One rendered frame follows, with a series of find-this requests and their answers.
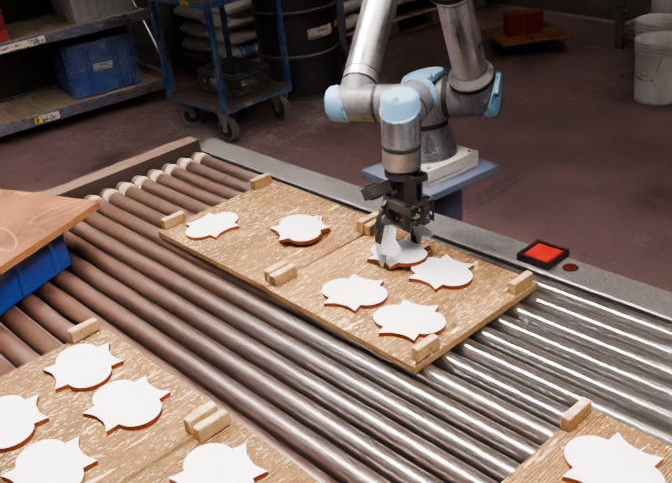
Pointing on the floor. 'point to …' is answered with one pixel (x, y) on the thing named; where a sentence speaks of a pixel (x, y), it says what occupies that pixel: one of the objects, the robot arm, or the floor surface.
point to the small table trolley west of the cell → (193, 112)
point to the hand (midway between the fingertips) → (397, 252)
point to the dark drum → (301, 35)
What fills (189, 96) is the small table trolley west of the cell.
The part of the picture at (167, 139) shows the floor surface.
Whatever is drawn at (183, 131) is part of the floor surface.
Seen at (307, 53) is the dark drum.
